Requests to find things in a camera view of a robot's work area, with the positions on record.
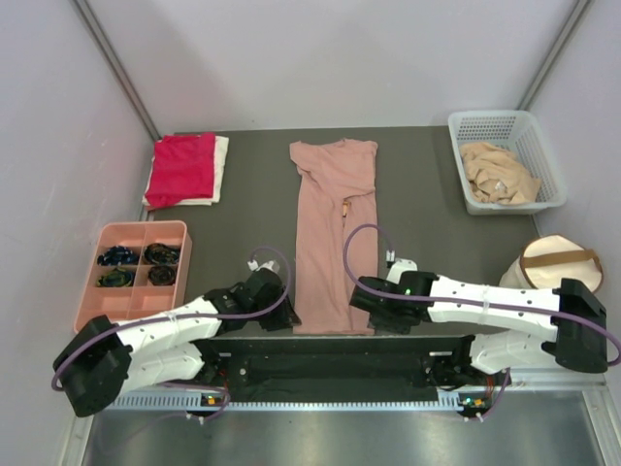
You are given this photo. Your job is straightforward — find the pink printed t shirt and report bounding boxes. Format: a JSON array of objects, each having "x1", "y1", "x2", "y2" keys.
[{"x1": 289, "y1": 139, "x2": 377, "y2": 335}]

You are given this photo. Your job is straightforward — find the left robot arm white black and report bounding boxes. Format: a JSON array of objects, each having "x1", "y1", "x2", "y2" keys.
[{"x1": 51, "y1": 261, "x2": 291, "y2": 417}]

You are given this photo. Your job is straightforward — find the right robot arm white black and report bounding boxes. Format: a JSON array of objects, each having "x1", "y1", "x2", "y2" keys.
[{"x1": 350, "y1": 259, "x2": 610, "y2": 384}]

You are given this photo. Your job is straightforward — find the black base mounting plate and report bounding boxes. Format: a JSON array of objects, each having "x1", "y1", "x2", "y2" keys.
[{"x1": 196, "y1": 336, "x2": 503, "y2": 403}]

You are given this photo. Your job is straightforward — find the dark brown rolled sock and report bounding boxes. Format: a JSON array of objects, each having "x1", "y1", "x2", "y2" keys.
[{"x1": 147, "y1": 265, "x2": 177, "y2": 286}]

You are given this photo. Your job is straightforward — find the black brown rolled sock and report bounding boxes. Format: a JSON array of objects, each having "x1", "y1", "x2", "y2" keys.
[{"x1": 143, "y1": 243, "x2": 181, "y2": 266}]

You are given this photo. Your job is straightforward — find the pink compartment tray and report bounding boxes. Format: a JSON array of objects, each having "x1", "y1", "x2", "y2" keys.
[{"x1": 74, "y1": 220, "x2": 192, "y2": 331}]

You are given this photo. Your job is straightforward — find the dark green rolled sock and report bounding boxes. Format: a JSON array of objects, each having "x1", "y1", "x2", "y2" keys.
[{"x1": 96, "y1": 267, "x2": 135, "y2": 288}]

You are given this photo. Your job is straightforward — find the folded red t shirt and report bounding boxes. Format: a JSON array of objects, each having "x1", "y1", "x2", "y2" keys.
[{"x1": 145, "y1": 133, "x2": 216, "y2": 209}]

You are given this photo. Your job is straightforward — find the dark blue rolled sock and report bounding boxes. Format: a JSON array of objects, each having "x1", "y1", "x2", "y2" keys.
[{"x1": 96, "y1": 245, "x2": 140, "y2": 266}]

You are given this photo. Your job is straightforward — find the cream round fabric bag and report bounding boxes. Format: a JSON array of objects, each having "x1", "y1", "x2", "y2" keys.
[{"x1": 499, "y1": 234, "x2": 604, "y2": 292}]

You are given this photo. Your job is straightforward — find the beige crumpled t shirt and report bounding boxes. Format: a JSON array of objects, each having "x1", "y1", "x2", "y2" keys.
[{"x1": 459, "y1": 142, "x2": 541, "y2": 206}]

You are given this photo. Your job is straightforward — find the white perforated plastic basket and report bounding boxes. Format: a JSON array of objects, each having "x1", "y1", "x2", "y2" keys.
[{"x1": 447, "y1": 110, "x2": 567, "y2": 216}]

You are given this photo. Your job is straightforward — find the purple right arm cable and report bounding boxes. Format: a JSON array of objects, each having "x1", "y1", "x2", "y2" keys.
[{"x1": 342, "y1": 222, "x2": 621, "y2": 422}]

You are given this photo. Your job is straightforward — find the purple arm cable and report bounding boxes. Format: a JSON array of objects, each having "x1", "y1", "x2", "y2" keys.
[
  {"x1": 50, "y1": 245, "x2": 292, "y2": 423},
  {"x1": 342, "y1": 222, "x2": 621, "y2": 422}
]

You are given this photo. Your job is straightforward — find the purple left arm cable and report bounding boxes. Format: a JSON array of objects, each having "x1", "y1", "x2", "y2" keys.
[{"x1": 50, "y1": 245, "x2": 292, "y2": 423}]

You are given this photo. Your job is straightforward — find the aluminium rail frame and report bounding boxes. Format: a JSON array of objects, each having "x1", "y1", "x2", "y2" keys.
[{"x1": 60, "y1": 369, "x2": 620, "y2": 465}]

